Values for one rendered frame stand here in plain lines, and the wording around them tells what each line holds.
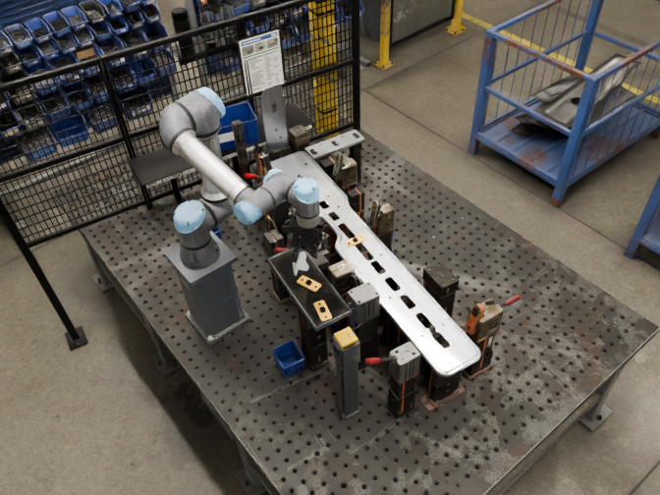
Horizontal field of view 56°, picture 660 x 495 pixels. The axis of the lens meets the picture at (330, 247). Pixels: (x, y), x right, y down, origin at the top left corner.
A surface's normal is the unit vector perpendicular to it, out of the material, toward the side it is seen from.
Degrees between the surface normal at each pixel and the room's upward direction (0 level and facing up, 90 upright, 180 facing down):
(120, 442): 0
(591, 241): 0
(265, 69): 90
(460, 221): 0
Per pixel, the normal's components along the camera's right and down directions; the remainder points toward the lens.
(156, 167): -0.04, -0.69
